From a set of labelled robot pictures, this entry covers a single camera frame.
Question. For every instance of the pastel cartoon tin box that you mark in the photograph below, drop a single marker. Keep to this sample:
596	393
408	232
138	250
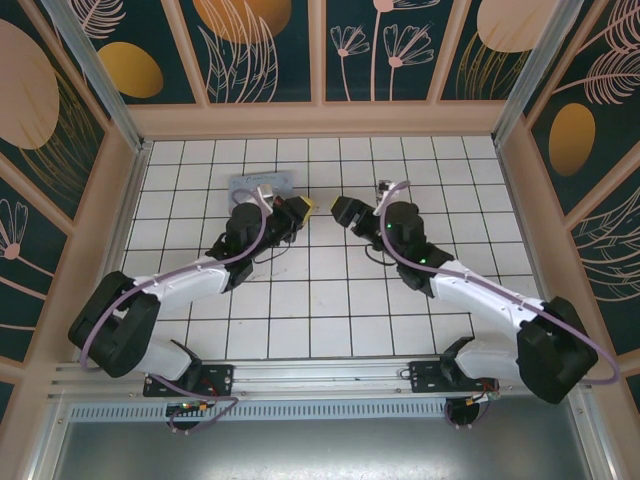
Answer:
250	181

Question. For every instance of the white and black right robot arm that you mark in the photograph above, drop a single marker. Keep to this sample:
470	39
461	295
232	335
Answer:
480	292

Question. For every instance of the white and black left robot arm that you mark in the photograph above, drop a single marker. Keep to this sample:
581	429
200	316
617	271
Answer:
190	282

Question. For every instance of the small green circuit board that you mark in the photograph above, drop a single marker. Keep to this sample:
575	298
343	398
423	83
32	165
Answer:
190	406
487	396

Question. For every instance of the grey metal sheet panel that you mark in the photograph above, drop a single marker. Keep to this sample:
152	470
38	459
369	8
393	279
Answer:
320	450

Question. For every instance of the aluminium side rail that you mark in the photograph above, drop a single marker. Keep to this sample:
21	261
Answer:
134	190

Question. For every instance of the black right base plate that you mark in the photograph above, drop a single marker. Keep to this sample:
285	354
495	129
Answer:
425	375

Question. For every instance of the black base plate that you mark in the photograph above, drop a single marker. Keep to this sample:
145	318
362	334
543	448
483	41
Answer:
425	375
220	380

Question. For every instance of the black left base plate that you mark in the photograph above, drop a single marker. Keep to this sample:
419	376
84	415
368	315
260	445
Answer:
220	380

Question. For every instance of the aluminium mounting rail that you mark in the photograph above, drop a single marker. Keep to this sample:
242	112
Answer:
320	377

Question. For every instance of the aluminium corner post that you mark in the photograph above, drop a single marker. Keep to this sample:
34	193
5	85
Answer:
100	85
540	65

